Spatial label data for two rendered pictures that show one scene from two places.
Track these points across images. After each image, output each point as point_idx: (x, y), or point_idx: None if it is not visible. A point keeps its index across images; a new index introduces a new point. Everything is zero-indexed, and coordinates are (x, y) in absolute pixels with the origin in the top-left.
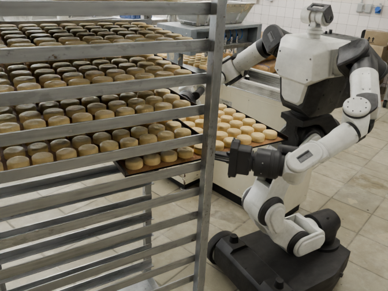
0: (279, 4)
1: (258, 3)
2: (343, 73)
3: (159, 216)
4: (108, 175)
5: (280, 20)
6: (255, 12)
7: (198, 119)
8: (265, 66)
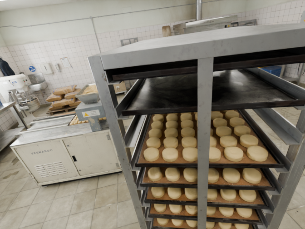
0: (66, 72)
1: (54, 74)
2: None
3: (128, 191)
4: (79, 198)
5: (70, 78)
6: (54, 79)
7: None
8: (79, 101)
